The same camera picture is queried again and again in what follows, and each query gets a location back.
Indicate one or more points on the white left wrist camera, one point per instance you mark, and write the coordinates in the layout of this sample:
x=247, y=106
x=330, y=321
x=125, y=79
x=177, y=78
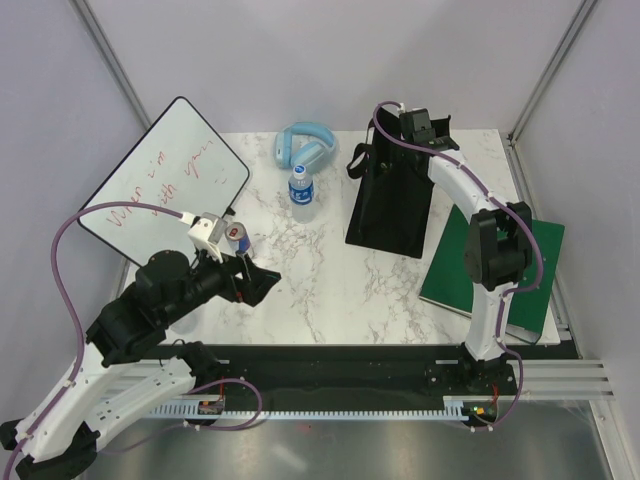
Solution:
x=206, y=233

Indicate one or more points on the blue silver energy drink can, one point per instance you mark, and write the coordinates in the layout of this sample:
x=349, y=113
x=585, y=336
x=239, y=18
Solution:
x=238, y=238

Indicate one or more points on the white cable duct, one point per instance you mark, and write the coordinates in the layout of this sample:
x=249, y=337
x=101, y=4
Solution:
x=201, y=410

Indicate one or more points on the light blue headphones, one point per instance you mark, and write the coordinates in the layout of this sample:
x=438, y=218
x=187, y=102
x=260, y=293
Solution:
x=309, y=144

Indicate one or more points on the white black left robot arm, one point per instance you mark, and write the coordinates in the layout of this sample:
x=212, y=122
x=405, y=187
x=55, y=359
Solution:
x=64, y=435

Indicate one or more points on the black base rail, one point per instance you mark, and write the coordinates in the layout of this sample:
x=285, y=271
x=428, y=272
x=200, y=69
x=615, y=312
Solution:
x=347, y=377

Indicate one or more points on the whiteboard with red writing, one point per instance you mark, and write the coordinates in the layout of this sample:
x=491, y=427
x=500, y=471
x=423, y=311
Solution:
x=181, y=163

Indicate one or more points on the black canvas bag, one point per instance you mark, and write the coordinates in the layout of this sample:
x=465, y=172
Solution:
x=392, y=204

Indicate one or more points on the clear water bottle blue label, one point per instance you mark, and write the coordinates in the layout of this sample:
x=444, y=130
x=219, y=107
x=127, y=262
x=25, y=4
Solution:
x=301, y=194

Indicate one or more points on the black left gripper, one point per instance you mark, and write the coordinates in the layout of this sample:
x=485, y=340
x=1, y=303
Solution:
x=237, y=288

